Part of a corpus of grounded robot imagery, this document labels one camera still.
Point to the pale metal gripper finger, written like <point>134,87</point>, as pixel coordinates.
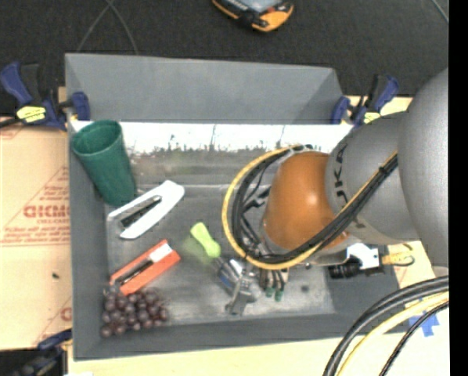
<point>250,294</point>
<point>234,302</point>

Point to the white flat plastic holder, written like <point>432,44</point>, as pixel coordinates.
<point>167,198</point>

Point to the purple toy grape bunch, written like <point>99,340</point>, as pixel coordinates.
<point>132,312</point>

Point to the dark green plastic cup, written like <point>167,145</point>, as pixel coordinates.
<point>105,163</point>

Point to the grey metal bin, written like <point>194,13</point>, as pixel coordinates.
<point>202,92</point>

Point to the brown cardboard board red print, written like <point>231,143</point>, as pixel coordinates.
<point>30,194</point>

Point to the black cylinder on white bracket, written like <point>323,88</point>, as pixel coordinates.
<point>355,262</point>

